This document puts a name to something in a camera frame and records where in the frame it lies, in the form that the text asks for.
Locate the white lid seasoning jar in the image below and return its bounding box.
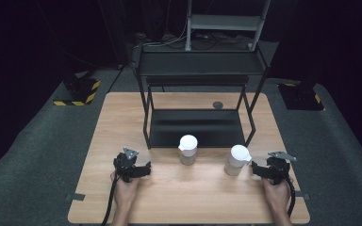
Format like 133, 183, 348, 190
177, 134, 199, 167
223, 144, 253, 177

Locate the person's right hand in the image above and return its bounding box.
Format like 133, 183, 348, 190
261, 176, 292, 211

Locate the grey metal stand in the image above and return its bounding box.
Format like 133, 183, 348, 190
185, 0, 272, 52

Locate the person's left hand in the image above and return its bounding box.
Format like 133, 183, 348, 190
109, 171, 141, 209

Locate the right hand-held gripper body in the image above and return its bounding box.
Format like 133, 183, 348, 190
265, 151, 298, 186

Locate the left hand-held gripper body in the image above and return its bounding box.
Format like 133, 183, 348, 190
112, 147, 140, 184

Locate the grey tape piece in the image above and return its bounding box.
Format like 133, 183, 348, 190
64, 192, 86, 202
295, 191, 311, 202

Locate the black metal shelf rack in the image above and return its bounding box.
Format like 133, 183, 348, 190
132, 40, 272, 151

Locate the black yellow striped base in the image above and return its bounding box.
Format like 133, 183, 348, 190
277, 82, 325, 112
53, 73, 102, 107

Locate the black floor cable bundle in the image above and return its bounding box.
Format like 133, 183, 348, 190
190, 30, 253, 52

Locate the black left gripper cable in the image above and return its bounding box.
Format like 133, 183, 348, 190
101, 172, 123, 226

